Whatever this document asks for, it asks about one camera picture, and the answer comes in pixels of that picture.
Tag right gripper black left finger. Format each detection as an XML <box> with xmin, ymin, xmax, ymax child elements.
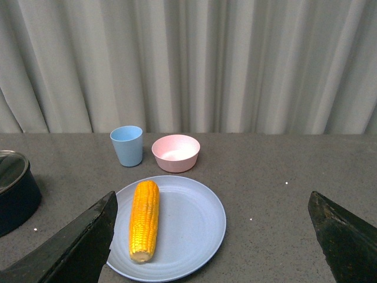
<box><xmin>1</xmin><ymin>192</ymin><xmax>118</xmax><ymax>282</ymax></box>

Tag light blue plate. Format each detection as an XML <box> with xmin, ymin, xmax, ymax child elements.
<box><xmin>107</xmin><ymin>175</ymin><xmax>226</xmax><ymax>282</ymax></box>

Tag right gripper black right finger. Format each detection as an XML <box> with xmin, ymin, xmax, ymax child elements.
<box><xmin>308</xmin><ymin>191</ymin><xmax>376</xmax><ymax>282</ymax></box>

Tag yellow corn cob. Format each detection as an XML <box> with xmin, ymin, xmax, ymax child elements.
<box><xmin>128</xmin><ymin>180</ymin><xmax>160</xmax><ymax>263</ymax></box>

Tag dark blue saucepan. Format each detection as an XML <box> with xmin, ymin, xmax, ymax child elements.
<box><xmin>1</xmin><ymin>156</ymin><xmax>42</xmax><ymax>236</ymax></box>

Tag white curtain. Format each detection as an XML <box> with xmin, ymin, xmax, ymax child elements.
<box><xmin>1</xmin><ymin>1</ymin><xmax>376</xmax><ymax>134</ymax></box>

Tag light blue cup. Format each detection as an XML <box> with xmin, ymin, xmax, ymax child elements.
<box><xmin>110</xmin><ymin>126</ymin><xmax>143</xmax><ymax>167</ymax></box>

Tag pink bowl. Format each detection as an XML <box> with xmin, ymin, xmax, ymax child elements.
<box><xmin>151</xmin><ymin>134</ymin><xmax>201</xmax><ymax>173</ymax></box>

